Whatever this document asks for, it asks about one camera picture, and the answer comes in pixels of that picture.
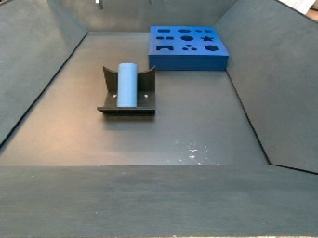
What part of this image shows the blue foam shape board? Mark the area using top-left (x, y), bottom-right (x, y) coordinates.
top-left (148, 26), bottom-right (230, 71)

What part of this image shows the light blue oval cylinder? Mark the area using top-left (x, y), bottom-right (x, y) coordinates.
top-left (116, 63), bottom-right (138, 107)

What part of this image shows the black curved fixture stand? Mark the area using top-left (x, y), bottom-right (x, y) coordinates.
top-left (98, 68), bottom-right (155, 116)

